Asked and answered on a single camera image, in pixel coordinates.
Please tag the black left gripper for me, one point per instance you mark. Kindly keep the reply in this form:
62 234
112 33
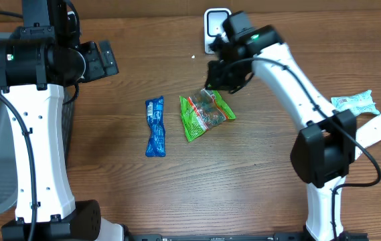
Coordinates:
98 67

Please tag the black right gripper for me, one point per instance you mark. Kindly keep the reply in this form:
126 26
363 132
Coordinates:
217 81

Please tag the green Haribo gummy bag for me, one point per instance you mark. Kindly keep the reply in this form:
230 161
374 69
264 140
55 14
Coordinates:
203 111

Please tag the blue snack packet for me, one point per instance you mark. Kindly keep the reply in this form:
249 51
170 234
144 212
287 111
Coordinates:
156 143

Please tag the teal snack packet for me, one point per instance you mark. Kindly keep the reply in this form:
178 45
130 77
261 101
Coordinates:
357 104

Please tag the white tube with gold cap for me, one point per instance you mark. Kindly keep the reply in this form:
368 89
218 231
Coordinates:
370 133

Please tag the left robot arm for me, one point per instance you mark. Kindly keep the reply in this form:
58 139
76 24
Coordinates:
37 64

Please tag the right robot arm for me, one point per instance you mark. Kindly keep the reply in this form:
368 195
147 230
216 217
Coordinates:
325 146

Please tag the white barcode scanner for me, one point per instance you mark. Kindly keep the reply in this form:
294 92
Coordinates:
213 20

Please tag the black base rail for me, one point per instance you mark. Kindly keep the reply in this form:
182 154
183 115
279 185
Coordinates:
281 236

